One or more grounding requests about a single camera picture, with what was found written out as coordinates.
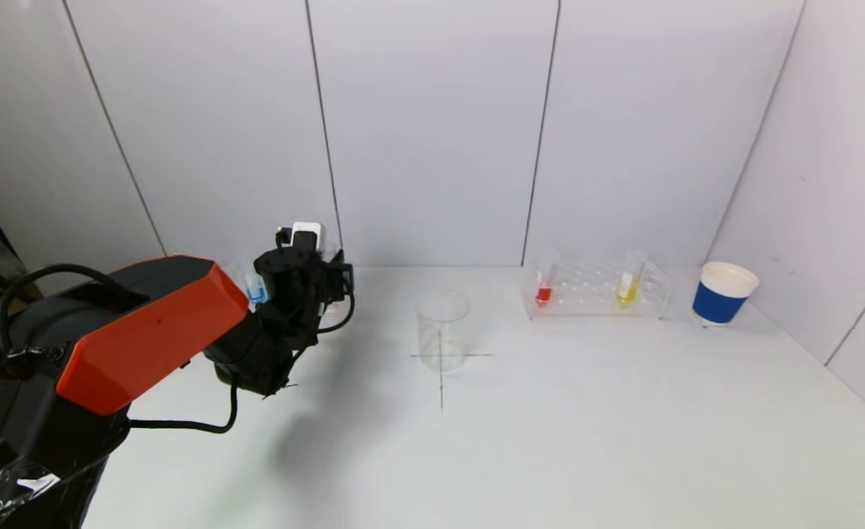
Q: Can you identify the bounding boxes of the test tube with blue pigment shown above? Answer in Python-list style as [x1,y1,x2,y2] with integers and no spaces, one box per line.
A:
[243,257,268,306]

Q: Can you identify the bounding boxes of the clear plastic wrap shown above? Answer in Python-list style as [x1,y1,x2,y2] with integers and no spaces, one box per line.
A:
[0,433,110,529]

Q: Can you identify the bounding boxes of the clear glass beaker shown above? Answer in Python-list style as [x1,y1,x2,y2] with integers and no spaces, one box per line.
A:
[416,290,471,373]

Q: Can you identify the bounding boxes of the test tube with red pigment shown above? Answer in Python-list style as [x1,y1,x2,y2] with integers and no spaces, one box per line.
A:
[535,250,560,306]

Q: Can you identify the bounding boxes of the blue white paper cup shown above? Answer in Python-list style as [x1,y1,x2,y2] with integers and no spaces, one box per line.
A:
[692,262,761,328]

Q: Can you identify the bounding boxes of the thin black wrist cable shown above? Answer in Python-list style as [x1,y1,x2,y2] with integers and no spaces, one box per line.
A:
[129,382,240,434]

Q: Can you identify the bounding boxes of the clear acrylic test tube rack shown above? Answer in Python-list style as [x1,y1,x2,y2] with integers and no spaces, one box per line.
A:
[522,257,674,320]
[219,257,358,318]

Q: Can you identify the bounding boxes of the test tube with yellow pigment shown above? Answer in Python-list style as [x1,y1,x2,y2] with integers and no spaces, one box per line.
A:
[617,250,647,307]

